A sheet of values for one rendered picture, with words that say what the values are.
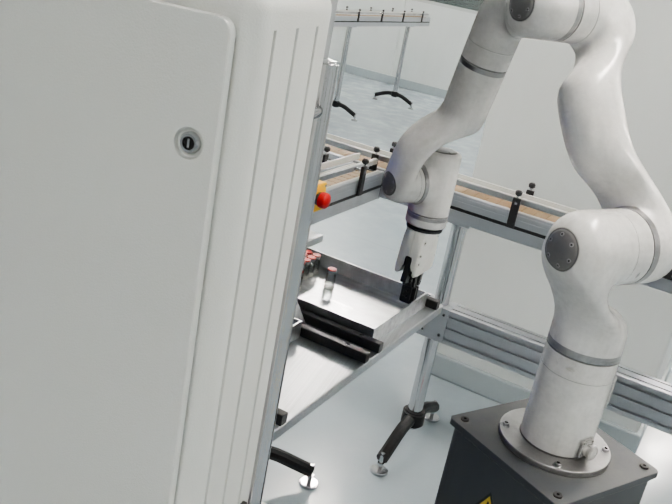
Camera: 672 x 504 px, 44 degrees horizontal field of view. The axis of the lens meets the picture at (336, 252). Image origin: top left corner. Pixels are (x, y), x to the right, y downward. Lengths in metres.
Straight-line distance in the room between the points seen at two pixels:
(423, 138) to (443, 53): 8.67
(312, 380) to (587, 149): 0.59
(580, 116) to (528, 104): 1.76
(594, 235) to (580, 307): 0.12
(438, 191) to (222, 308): 0.99
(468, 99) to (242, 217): 0.94
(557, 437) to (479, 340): 1.31
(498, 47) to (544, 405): 0.63
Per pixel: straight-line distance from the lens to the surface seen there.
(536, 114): 3.11
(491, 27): 1.55
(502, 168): 3.17
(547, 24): 1.38
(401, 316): 1.72
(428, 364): 2.83
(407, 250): 1.70
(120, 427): 0.80
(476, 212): 2.57
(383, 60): 10.57
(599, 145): 1.36
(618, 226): 1.30
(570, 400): 1.41
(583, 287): 1.29
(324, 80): 0.85
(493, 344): 2.69
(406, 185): 1.61
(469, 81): 1.58
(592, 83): 1.38
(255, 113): 0.67
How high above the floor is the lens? 1.60
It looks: 21 degrees down
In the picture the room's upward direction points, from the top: 11 degrees clockwise
